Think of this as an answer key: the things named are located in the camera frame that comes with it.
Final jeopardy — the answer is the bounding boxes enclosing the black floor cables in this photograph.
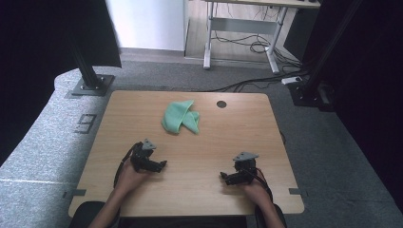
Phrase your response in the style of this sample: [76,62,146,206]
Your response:
[207,31,313,93]

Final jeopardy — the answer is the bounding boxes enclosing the red and black gripper cable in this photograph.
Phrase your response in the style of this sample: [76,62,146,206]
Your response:
[252,166,274,203]

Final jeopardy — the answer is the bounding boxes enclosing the person's right hand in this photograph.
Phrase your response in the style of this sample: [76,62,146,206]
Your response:
[240,179,274,211]

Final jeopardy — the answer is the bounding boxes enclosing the white cabinet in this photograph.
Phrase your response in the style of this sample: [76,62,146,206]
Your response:
[106,0,190,52]

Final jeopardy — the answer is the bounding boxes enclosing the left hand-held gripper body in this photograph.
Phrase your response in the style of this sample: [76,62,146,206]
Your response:
[129,138,159,174]

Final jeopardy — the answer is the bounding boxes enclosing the green cloth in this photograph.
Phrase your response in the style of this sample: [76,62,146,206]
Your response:
[161,100,201,135]

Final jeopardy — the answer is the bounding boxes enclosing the white power strip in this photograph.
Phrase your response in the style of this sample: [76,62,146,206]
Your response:
[280,75,304,86]

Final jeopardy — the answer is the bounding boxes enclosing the grey tape strip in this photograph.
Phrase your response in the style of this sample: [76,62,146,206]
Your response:
[62,188,87,200]
[288,187,309,197]

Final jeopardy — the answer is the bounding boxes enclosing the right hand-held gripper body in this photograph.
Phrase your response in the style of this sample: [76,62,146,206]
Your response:
[232,151,259,185]

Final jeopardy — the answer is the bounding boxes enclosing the black curtain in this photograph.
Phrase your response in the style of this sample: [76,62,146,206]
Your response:
[283,0,403,213]
[0,0,123,167]

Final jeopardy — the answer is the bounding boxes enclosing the white metal desk frame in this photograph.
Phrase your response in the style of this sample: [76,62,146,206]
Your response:
[202,0,321,75]

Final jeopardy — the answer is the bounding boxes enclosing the person's dark clothing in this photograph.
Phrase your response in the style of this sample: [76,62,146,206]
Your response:
[67,200,288,228]

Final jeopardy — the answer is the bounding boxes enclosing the black metal stand with base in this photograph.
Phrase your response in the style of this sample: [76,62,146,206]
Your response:
[69,37,115,97]
[290,0,365,108]

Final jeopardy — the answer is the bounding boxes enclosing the person's left hand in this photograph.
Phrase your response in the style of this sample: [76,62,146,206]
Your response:
[114,157,150,198]

